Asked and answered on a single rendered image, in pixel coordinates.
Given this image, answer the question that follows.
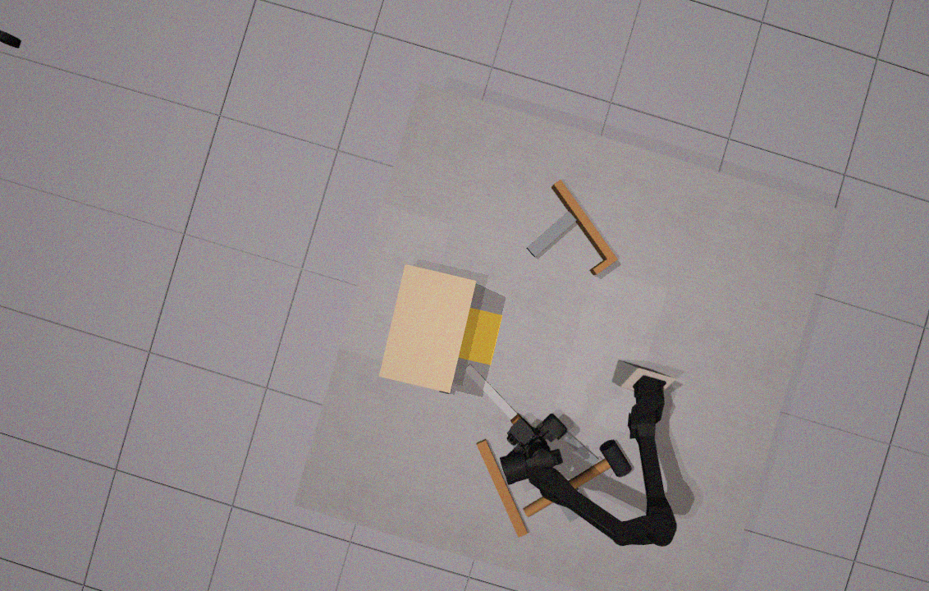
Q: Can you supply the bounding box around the tan l-shaped wooden stick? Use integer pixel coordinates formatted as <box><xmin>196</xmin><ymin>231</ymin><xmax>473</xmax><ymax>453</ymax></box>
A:
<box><xmin>552</xmin><ymin>179</ymin><xmax>618</xmax><ymax>275</ymax></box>

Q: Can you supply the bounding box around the brown cylinder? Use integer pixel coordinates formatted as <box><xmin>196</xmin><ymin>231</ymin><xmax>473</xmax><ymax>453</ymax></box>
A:
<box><xmin>464</xmin><ymin>364</ymin><xmax>522</xmax><ymax>424</ymax></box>

